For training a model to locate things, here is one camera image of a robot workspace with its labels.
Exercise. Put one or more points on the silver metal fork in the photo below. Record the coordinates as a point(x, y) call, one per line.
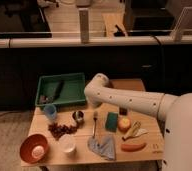
point(95, 117)

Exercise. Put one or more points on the small metal cup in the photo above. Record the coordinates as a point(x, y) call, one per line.
point(78, 116)

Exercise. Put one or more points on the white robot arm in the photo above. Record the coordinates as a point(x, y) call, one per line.
point(175, 111)

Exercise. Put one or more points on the green plastic tray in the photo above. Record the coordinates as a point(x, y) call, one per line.
point(61, 90)

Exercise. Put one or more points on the dark utensil in tray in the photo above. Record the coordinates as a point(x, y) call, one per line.
point(58, 89)

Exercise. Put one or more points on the small grey object in tray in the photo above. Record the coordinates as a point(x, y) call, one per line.
point(43, 99)

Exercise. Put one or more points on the black rectangular block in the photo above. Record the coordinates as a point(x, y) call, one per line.
point(123, 111)

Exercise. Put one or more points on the green sponge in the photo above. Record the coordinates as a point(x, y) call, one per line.
point(111, 122)

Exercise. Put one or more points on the orange peach fruit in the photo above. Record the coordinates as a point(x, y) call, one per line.
point(124, 124)

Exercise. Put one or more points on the light blue plastic cup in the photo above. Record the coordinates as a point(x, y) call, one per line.
point(50, 112)

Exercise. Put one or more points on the black object on far desk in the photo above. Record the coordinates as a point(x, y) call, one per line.
point(119, 32)

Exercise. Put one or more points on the banana peel toy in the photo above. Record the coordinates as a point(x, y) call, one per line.
point(135, 131)

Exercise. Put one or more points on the dark red grape bunch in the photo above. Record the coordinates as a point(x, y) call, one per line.
point(57, 131)

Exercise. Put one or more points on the blue grey cloth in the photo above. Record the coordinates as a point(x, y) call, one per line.
point(104, 148)

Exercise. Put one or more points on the white cup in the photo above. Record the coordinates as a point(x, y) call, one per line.
point(67, 144)

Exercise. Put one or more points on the orange sausage toy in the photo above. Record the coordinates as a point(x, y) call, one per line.
point(132, 147)

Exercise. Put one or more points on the white egg object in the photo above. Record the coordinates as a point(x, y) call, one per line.
point(37, 152)

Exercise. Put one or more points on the red bowl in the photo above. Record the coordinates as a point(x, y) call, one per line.
point(29, 143)

